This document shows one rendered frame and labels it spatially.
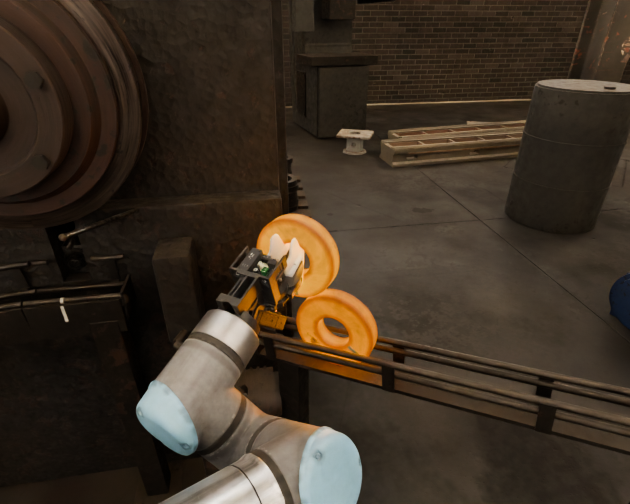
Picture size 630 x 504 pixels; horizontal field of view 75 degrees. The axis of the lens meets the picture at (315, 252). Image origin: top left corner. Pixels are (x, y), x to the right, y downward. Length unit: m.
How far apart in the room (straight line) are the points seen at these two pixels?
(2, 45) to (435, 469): 1.45
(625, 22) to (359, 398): 3.78
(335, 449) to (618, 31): 4.28
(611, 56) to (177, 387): 4.33
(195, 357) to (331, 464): 0.21
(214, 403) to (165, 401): 0.06
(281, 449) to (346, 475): 0.07
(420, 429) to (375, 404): 0.18
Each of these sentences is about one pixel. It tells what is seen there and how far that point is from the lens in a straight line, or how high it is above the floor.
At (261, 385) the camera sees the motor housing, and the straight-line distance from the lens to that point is 0.96.
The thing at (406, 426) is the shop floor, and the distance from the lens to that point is 1.58.
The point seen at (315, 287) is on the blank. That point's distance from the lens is 0.75.
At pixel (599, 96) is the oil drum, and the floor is 0.86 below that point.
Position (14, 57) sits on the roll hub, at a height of 1.18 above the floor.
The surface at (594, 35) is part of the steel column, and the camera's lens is 4.75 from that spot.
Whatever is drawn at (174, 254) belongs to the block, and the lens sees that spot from 0.91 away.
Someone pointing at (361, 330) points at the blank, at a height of 0.74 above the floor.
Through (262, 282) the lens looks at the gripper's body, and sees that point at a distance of 0.62.
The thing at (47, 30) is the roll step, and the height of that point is 1.21.
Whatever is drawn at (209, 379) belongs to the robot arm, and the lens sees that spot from 0.55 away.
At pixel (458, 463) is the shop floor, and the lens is 1.54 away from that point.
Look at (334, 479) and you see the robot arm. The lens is 0.49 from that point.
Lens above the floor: 1.23
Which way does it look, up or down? 29 degrees down
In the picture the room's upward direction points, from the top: straight up
